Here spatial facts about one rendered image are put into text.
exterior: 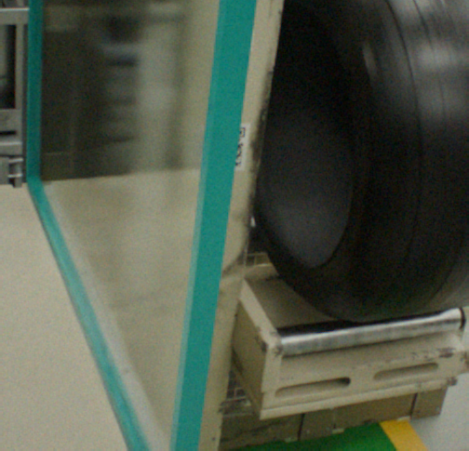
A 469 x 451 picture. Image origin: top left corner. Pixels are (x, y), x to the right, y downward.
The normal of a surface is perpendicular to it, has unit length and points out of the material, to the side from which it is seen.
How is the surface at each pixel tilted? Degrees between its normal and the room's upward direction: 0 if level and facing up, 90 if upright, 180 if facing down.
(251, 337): 90
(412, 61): 44
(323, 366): 0
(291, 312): 0
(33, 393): 0
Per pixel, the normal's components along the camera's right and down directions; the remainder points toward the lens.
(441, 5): 0.25, -0.51
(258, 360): -0.93, 0.09
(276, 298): 0.11, -0.84
